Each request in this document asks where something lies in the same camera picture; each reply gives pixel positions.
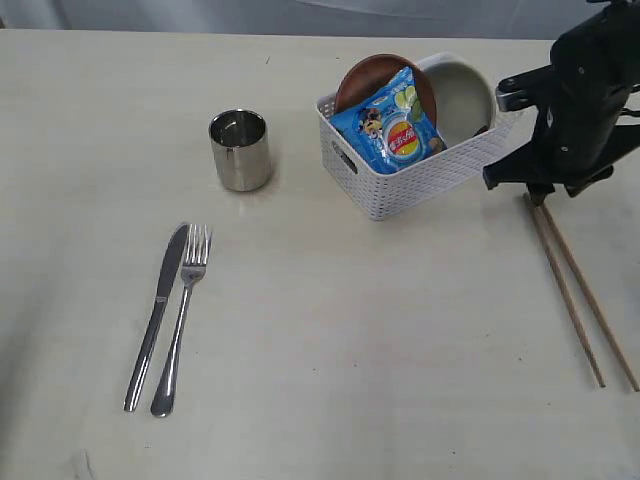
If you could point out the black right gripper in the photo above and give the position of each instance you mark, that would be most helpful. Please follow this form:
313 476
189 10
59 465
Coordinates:
576 139

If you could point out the brown wooden chopstick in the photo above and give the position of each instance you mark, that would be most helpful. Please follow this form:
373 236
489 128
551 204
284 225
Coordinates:
589 297
563 289

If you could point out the white ceramic bowl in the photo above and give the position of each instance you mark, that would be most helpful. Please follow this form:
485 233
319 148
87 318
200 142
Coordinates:
464 103

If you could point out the white perforated plastic basket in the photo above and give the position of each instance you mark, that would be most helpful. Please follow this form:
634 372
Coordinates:
381 196

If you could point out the blue chips snack bag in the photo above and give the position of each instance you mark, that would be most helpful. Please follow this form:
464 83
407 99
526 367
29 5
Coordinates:
389 129

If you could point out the stainless steel cup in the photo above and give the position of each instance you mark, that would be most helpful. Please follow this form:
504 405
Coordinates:
239 141

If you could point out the stainless steel fork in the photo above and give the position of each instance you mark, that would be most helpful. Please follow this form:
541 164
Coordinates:
193 270

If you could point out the stainless steel table knife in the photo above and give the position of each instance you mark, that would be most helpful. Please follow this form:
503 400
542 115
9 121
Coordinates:
169 267

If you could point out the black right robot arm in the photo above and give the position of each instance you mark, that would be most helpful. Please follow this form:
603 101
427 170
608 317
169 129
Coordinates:
614 31

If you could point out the round brown wooden plate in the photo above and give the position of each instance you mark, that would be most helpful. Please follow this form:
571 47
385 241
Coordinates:
372 73

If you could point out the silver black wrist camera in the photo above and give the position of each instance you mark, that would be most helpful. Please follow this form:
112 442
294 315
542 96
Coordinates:
523 90

